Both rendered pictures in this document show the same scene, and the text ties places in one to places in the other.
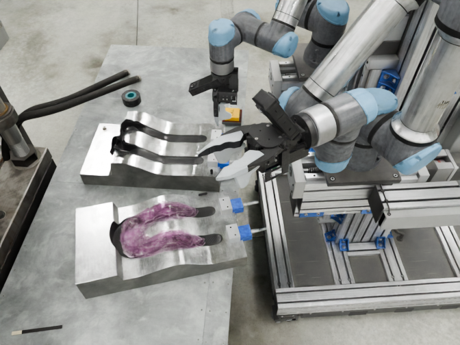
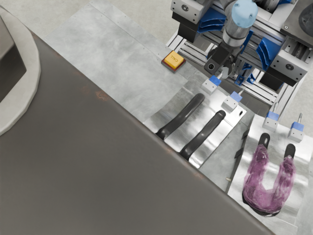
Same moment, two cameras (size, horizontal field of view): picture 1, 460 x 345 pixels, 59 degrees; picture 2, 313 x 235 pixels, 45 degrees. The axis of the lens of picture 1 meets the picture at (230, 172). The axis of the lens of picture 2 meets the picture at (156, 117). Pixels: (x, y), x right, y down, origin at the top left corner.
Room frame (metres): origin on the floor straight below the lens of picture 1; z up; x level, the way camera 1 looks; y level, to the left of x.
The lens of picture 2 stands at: (0.87, 0.83, 2.23)
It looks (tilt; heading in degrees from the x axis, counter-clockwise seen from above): 66 degrees down; 296
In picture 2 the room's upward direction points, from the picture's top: 12 degrees clockwise
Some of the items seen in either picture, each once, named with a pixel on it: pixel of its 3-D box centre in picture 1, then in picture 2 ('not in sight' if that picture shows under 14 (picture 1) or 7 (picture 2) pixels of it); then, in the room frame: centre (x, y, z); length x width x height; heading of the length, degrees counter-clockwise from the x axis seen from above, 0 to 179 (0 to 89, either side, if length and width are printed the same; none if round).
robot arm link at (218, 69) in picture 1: (222, 63); (234, 33); (1.05, 0.02, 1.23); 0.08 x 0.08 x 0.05
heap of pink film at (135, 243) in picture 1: (160, 227); (270, 176); (0.66, 0.22, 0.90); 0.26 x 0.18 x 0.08; 103
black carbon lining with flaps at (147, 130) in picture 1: (157, 142); (188, 130); (1.00, 0.26, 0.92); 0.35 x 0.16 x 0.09; 86
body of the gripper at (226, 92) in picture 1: (224, 84); (229, 47); (1.04, 0.02, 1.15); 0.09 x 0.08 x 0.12; 86
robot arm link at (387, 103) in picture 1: (372, 115); not in sight; (0.84, -0.40, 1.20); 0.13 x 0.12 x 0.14; 29
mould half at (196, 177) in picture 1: (155, 149); (181, 136); (1.02, 0.28, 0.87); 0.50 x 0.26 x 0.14; 86
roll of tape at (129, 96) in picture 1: (131, 98); not in sight; (1.36, 0.43, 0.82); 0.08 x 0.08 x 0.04
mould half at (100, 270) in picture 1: (161, 236); (268, 181); (0.65, 0.22, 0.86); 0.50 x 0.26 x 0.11; 103
